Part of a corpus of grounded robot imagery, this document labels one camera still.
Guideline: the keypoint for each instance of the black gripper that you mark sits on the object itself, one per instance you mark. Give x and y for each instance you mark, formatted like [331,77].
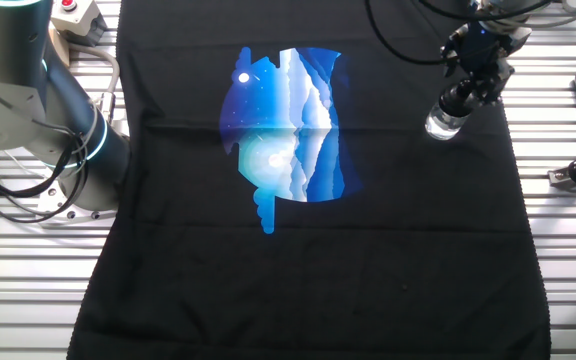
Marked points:
[485,47]

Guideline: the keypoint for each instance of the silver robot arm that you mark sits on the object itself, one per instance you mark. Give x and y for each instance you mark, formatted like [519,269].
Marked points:
[33,115]

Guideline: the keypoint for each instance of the clear glass jar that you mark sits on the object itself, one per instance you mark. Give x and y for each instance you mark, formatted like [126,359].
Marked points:
[440,125]

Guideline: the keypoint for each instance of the black cloth with blue print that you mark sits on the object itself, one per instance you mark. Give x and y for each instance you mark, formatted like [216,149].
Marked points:
[318,280]

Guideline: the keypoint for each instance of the grey emergency stop button box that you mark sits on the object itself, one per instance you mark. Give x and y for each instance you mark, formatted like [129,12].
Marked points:
[78,17]

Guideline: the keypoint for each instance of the light wooden block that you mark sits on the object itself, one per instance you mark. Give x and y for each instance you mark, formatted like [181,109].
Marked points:
[60,47]

